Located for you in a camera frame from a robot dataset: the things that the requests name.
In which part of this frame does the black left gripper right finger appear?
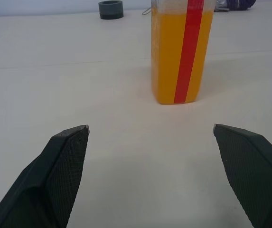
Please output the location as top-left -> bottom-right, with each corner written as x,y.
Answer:
213,123 -> 272,228

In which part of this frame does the clear orange juice bottle red stripe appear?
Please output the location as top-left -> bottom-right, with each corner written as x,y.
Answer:
150,0 -> 216,105

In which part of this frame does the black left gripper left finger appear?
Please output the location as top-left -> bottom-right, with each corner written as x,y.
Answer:
0,124 -> 91,228

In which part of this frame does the folded silver and purple umbrella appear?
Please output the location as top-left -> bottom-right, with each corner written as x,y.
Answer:
142,0 -> 257,15

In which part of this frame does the dark grey round tape roll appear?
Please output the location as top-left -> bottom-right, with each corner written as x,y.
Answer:
98,0 -> 124,19

